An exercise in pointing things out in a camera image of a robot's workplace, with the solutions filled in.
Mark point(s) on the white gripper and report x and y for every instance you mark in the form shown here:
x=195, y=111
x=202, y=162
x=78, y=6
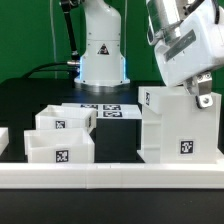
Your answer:
x=199, y=49

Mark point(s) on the white drawer cabinet frame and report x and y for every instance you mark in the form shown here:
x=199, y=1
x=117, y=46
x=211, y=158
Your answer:
x=174, y=129

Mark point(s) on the white front drawer box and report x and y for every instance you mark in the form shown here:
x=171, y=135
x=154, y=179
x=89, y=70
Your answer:
x=59, y=146

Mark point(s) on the white drawer box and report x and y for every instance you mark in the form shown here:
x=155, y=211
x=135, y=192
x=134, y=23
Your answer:
x=59, y=117
x=59, y=146

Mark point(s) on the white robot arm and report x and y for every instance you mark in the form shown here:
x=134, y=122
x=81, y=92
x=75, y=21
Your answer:
x=102, y=65

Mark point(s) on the white rear drawer box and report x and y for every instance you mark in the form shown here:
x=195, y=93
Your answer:
x=59, y=117

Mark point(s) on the white flat tag plate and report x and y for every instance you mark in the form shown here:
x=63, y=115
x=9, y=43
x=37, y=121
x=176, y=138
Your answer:
x=111, y=111

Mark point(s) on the white U-shaped fence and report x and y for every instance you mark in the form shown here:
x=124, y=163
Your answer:
x=98, y=175

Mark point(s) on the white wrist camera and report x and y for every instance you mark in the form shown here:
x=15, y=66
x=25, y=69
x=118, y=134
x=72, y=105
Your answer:
x=155, y=32

